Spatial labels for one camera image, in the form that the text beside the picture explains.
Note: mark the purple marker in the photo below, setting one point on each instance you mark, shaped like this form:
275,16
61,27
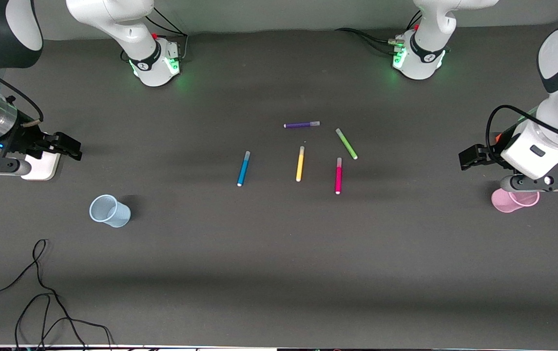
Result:
300,125

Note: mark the translucent blue plastic cup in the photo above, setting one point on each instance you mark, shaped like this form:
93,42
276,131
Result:
118,217

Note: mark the yellow marker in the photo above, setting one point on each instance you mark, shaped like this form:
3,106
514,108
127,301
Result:
300,165

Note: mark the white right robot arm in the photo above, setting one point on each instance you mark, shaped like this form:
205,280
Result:
113,19

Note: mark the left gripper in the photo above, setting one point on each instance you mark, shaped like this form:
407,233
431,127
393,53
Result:
490,154

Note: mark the translucent pink plastic cup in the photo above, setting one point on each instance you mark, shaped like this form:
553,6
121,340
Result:
508,202

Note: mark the blue marker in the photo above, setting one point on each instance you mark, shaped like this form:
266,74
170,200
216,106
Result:
243,170

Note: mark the pink marker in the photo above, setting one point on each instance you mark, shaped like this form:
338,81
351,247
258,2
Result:
338,178

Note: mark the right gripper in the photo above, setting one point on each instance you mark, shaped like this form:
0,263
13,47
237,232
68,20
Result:
24,138

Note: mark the green marker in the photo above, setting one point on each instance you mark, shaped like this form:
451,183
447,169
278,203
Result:
346,144

